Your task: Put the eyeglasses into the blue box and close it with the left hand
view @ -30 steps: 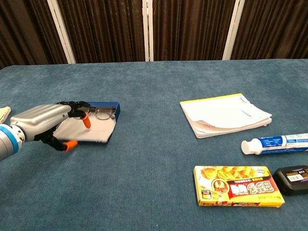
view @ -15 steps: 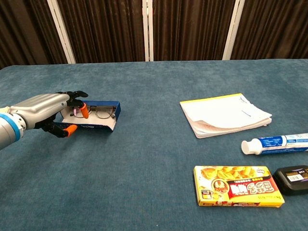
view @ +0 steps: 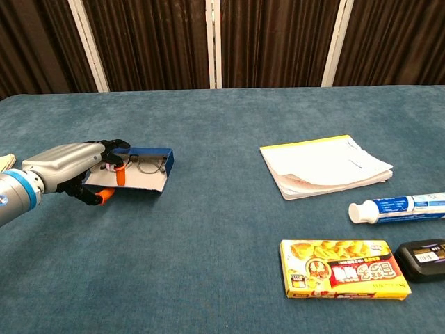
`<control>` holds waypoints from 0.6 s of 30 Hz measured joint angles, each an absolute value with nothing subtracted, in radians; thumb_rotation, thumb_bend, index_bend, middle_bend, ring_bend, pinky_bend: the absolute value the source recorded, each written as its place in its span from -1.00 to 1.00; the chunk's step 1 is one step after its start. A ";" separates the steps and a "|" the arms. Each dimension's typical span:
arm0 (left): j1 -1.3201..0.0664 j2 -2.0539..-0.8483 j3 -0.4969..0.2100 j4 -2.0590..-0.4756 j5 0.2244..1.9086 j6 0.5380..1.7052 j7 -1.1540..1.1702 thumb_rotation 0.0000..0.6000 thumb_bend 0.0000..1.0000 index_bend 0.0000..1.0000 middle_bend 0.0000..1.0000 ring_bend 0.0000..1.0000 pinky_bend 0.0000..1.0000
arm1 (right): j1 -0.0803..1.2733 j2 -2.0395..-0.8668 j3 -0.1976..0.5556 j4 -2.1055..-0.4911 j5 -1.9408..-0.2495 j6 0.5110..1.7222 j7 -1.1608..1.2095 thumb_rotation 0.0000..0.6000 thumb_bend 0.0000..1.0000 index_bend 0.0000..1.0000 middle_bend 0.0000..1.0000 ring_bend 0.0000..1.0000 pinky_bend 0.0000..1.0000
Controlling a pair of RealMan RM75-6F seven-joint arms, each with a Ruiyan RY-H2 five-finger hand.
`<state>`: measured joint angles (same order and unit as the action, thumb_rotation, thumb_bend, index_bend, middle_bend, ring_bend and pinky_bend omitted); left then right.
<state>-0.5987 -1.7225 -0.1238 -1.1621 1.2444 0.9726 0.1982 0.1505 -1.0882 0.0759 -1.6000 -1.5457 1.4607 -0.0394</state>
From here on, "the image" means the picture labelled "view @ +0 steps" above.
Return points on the black container red cap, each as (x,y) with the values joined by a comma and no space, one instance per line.
(420,261)

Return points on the blue felt table mat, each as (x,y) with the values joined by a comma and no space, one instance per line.
(208,226)

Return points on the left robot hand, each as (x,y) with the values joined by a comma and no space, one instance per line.
(66,163)

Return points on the white notepad yellow binding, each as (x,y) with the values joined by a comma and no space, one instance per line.
(320,163)

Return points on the black curtain partition panel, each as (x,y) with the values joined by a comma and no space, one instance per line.
(393,41)
(149,41)
(34,45)
(274,41)

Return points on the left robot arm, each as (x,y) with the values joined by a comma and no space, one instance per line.
(14,195)

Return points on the white blue toothpaste tube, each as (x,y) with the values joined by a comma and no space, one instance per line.
(393,208)

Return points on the black-rimmed eyeglasses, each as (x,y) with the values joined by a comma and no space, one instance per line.
(147,165)

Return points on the yellow spiral notebook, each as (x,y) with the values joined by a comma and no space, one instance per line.
(7,163)

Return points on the yellow curry box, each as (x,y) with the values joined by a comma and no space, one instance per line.
(344,271)

